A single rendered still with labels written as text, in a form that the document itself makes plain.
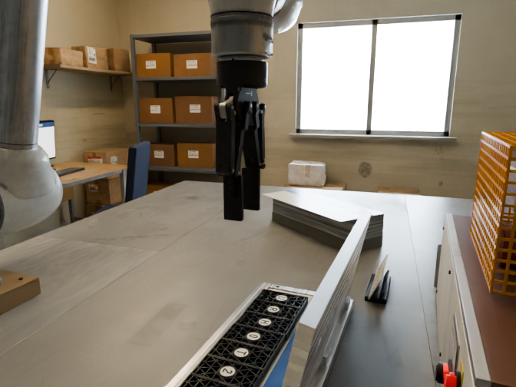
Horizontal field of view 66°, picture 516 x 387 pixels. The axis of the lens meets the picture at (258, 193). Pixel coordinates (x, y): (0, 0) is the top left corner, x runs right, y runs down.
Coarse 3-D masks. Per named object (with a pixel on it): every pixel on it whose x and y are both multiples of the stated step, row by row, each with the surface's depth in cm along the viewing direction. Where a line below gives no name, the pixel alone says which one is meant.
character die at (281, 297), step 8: (256, 296) 82; (264, 296) 82; (272, 296) 82; (280, 296) 82; (288, 296) 82; (296, 296) 82; (304, 296) 82; (288, 304) 79; (296, 304) 79; (304, 304) 79
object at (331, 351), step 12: (264, 288) 87; (276, 288) 87; (288, 288) 87; (348, 300) 79; (348, 312) 78; (228, 324) 73; (336, 324) 74; (216, 336) 69; (336, 336) 70; (204, 348) 66; (336, 348) 67; (192, 360) 63; (324, 360) 62; (180, 372) 60; (324, 372) 61; (168, 384) 58; (312, 384) 58; (324, 384) 59
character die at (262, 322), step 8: (248, 312) 76; (240, 320) 73; (248, 320) 73; (256, 320) 73; (264, 320) 73; (272, 320) 73; (280, 320) 73; (288, 320) 73; (256, 328) 70; (264, 328) 71; (272, 328) 70; (280, 328) 71; (288, 328) 71; (288, 336) 69
